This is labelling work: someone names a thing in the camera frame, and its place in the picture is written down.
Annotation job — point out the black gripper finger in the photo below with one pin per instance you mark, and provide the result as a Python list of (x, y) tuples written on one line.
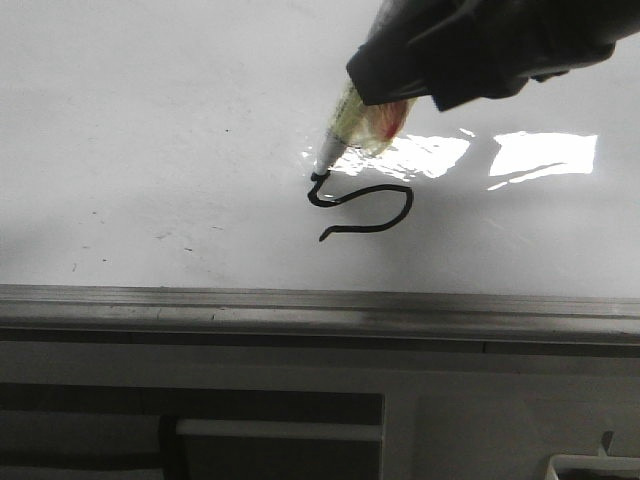
[(537, 40), (400, 70)]

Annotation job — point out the white marker with taped pad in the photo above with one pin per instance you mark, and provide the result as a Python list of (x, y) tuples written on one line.
[(369, 128)]

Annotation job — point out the white shelf bar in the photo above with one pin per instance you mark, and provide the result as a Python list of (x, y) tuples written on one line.
[(284, 430)]

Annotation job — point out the white whiteboard with metal frame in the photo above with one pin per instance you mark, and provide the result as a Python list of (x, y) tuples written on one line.
[(156, 155)]

